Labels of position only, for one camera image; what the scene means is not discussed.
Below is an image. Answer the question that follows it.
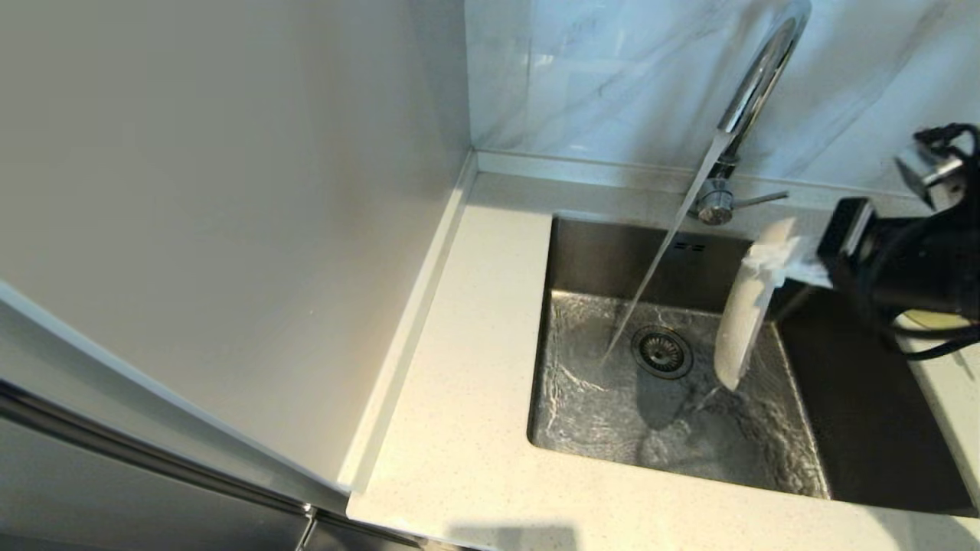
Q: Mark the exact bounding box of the round metal drain strainer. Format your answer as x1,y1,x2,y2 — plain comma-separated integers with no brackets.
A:
631,327,694,380

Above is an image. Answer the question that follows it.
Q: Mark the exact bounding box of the grey metal appliance door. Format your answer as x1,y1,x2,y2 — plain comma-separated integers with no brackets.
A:
0,282,430,551

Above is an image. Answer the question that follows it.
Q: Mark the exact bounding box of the stainless steel sink basin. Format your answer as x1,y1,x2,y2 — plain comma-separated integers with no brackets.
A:
527,217,977,515

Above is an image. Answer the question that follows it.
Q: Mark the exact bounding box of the chrome gooseneck kitchen faucet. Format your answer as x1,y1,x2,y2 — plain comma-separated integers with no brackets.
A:
688,0,812,227

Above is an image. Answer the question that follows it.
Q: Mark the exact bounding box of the yellow plastic bowl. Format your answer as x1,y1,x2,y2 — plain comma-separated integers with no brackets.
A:
903,309,975,332

